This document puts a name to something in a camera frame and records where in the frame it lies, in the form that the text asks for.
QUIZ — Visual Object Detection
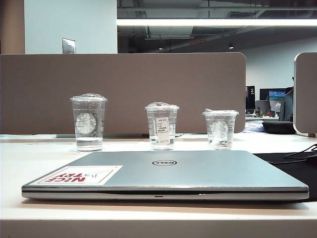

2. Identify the tall clear plastic cup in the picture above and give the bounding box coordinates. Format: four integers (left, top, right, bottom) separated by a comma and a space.
69, 93, 108, 152

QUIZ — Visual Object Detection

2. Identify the clear cup with white label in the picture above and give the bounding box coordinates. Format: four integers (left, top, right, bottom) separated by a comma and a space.
144, 102, 180, 151

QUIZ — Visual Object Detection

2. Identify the short clear plastic logo cup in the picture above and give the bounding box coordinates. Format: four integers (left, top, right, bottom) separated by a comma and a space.
202, 108, 240, 151

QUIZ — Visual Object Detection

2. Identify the silver Dell laptop with sticker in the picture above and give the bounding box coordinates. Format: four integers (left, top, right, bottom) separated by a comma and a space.
21, 150, 310, 200

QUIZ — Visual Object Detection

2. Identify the wide brown desk divider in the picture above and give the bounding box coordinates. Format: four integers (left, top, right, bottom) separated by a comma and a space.
0, 52, 247, 136

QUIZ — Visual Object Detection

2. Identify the black sign with numeral two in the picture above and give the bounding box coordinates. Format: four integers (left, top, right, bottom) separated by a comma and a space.
246, 86, 256, 110

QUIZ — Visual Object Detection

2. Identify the blue printed plastic bag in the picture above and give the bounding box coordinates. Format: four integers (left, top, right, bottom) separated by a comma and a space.
244, 121, 264, 133

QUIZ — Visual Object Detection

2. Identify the white ceiling light strip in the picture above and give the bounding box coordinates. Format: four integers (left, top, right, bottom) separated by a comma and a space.
116, 18, 317, 27

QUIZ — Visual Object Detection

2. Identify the black round zip case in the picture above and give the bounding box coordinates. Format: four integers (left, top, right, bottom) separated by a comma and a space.
262, 120, 294, 134

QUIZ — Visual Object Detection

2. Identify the background monitor with blue screen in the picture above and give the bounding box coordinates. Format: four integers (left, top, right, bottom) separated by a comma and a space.
268, 89, 285, 112

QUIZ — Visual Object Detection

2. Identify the background person in dark jacket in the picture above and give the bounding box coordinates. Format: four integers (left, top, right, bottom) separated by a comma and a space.
279, 86, 295, 122

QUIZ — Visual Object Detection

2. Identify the black mouse pad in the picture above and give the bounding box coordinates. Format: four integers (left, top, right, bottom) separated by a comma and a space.
254, 152, 317, 201

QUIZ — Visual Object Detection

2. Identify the grey divider panel right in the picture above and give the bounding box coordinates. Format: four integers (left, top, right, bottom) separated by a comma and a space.
293, 52, 317, 137

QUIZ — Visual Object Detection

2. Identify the metal wall switch plate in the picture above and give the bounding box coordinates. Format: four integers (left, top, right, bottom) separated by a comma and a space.
62, 38, 76, 54

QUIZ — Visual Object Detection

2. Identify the black mouse cable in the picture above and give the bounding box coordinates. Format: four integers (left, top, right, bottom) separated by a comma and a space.
286, 143, 317, 162

